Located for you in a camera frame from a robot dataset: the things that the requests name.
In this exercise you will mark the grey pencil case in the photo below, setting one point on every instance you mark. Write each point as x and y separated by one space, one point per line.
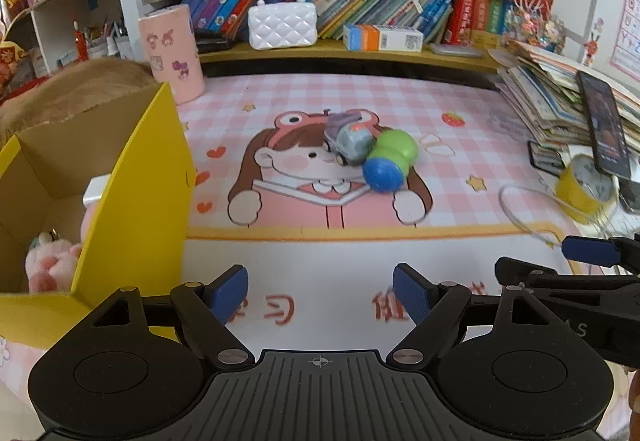
456 51

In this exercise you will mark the person's right hand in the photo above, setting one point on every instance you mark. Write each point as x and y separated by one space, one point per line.
634 404

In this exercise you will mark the stack of booklets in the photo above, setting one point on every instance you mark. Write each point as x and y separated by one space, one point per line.
542 89

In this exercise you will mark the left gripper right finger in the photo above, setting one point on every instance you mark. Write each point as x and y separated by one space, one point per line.
437 311

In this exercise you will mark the grey toy car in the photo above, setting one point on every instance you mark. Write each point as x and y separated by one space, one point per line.
348 137

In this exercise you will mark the yellow tape roll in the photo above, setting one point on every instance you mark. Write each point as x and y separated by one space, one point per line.
585 193

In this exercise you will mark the white quilted pearl handbag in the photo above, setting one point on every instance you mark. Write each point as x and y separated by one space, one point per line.
282 25

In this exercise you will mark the black smartphone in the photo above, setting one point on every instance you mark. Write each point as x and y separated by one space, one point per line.
605 126

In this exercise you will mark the pink printed cup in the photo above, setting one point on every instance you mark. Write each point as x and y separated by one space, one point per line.
169 46

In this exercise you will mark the orange white medicine box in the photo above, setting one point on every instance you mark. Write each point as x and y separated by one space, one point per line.
367 37

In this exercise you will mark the white cube box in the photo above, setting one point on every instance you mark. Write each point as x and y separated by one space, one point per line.
95 190

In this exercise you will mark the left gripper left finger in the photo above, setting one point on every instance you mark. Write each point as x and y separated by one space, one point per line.
204 311

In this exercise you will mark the pink checkered desk mat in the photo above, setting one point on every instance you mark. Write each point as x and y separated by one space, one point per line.
318 241

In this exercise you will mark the red gold snack bag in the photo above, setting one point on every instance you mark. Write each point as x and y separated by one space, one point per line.
11 53

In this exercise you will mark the white shelf unit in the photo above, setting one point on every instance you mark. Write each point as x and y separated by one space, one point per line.
49 25

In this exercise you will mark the fluffy orange cat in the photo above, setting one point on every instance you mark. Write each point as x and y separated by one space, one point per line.
72 91

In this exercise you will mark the green blue toy bottle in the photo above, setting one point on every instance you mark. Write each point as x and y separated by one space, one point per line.
387 167

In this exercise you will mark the yellow cardboard box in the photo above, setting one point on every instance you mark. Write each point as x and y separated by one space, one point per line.
136 238

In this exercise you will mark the large pink plush pig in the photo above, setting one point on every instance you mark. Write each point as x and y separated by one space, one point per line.
51 263

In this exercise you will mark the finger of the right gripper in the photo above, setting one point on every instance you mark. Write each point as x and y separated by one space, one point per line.
618 250
511 271

